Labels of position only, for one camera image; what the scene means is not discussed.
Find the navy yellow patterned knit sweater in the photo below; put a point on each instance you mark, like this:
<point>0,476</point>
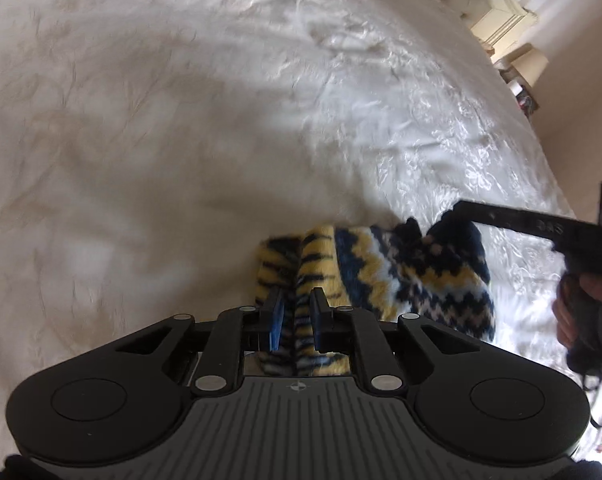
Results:
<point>411,280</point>

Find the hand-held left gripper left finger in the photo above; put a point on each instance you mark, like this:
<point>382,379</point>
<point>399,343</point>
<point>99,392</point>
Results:
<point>277,324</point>

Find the cream table lamp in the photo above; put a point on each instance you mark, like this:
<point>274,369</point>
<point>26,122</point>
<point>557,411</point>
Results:
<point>528,67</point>

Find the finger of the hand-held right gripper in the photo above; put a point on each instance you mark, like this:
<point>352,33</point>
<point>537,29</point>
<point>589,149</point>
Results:
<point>506,219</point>

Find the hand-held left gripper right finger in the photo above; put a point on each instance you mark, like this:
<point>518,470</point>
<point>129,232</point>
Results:
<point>315,322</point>

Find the cream floral bedspread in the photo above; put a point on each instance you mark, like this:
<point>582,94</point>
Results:
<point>206,125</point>

